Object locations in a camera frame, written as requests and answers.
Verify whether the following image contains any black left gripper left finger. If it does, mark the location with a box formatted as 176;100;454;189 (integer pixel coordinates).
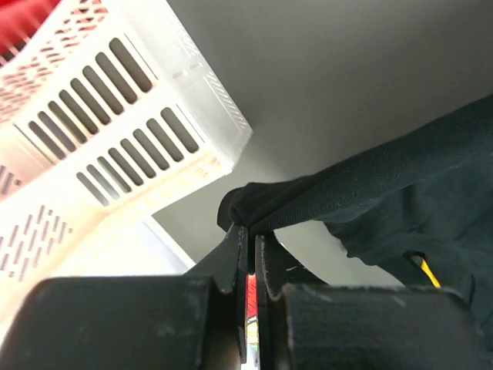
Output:
1;225;249;369

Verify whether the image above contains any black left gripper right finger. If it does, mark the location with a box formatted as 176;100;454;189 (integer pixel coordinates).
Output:
255;234;488;369

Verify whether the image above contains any black t-shirt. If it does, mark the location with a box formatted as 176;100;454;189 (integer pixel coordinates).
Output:
217;96;492;343

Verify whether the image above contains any red children's book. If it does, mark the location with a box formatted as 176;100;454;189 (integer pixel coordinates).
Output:
242;274;260;369

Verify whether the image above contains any white perforated file organizer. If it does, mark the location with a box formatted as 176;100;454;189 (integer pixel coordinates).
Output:
0;0;253;282

